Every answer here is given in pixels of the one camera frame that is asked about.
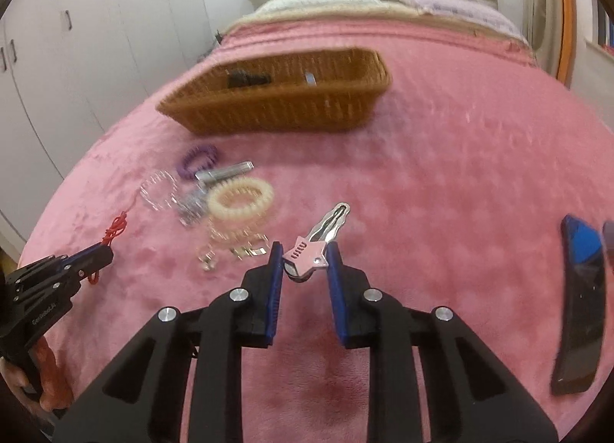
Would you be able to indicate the black hair clip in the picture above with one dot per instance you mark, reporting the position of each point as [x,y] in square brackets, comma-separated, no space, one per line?
[244,80]

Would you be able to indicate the silver crystal hair clip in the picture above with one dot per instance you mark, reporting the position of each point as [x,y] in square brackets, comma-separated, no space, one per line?
[192,208]

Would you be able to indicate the white dotted pillow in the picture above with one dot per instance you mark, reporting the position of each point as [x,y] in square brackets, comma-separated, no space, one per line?
[316,1]

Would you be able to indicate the dark smartphone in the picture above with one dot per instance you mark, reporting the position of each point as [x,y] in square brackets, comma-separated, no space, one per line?
[580,318]

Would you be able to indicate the long silver metal hair clip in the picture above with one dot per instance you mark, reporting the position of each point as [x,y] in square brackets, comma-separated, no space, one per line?
[230,170]

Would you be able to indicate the black charger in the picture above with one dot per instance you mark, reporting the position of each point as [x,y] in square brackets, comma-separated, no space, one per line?
[217,39]

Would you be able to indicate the gold flat hair clip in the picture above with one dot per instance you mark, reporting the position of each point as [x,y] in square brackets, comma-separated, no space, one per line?
[249,252]

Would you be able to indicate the beige curtain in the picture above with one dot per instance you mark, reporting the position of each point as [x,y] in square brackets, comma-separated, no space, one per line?
[537,1]

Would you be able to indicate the brown round object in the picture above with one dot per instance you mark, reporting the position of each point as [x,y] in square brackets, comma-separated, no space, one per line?
[609,234]

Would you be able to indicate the brown wicker basket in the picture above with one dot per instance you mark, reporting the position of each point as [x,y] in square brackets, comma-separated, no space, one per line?
[268,107]

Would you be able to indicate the pink pillow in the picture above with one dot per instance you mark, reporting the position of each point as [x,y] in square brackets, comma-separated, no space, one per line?
[455,11]

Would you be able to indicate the person's left hand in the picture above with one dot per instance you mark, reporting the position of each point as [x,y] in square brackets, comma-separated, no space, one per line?
[52,376]

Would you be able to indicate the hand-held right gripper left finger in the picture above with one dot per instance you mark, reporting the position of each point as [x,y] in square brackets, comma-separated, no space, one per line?
[273,280]

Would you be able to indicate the pink guitar-shaped hair clip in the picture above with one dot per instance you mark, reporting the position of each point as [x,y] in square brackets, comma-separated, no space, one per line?
[307,251]

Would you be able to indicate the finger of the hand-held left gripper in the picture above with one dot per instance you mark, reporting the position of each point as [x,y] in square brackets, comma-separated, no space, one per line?
[93,258]

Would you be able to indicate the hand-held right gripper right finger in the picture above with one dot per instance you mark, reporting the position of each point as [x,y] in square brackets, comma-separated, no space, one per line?
[336,294]

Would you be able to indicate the orange curtain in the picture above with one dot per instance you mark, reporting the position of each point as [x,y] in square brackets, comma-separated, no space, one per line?
[565,16]

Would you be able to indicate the white wardrobe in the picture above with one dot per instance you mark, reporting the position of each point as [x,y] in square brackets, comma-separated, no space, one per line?
[96,40]

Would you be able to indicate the beige bed sheet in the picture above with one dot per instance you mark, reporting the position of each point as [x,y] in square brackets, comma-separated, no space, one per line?
[393,13]

